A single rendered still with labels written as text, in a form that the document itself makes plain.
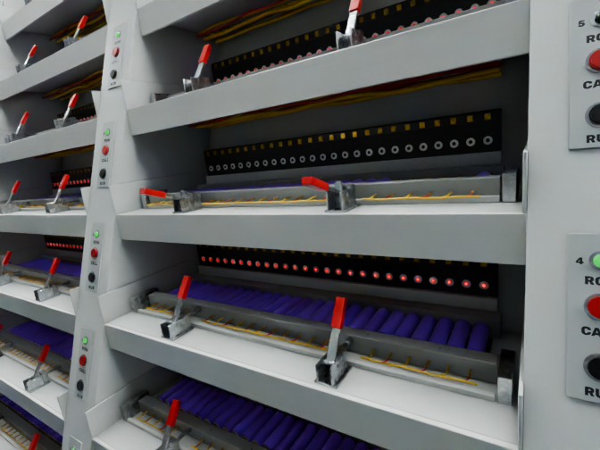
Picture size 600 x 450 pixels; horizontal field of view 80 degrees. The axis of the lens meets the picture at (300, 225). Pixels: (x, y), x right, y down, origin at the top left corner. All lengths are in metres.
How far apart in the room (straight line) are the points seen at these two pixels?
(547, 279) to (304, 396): 0.26
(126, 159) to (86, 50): 0.31
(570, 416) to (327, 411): 0.21
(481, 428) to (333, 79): 0.38
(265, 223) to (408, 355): 0.22
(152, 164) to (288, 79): 0.36
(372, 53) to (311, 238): 0.21
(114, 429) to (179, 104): 0.56
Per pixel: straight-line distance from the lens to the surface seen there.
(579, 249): 0.34
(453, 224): 0.36
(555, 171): 0.35
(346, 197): 0.41
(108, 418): 0.77
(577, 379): 0.35
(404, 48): 0.43
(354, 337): 0.46
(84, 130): 0.87
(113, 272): 0.71
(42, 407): 0.93
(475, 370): 0.43
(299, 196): 0.47
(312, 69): 0.47
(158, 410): 0.73
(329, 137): 0.61
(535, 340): 0.35
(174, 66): 0.83
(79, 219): 0.82
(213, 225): 0.51
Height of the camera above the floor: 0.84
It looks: 4 degrees up
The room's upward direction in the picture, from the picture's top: 4 degrees clockwise
